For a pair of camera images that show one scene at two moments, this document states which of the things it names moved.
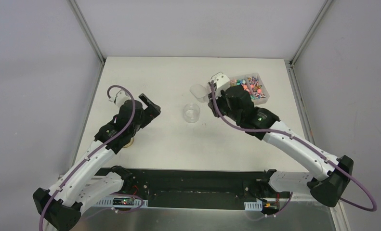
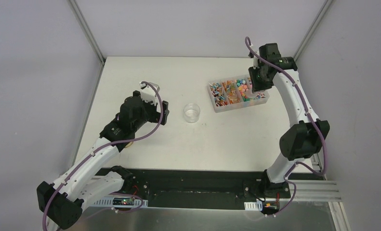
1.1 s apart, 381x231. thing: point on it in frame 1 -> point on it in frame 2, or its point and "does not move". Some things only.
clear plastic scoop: [201, 92] -> [259, 96]
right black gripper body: [222, 105] -> [259, 82]
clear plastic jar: [191, 112] does not move
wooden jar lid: [130, 143] does not move
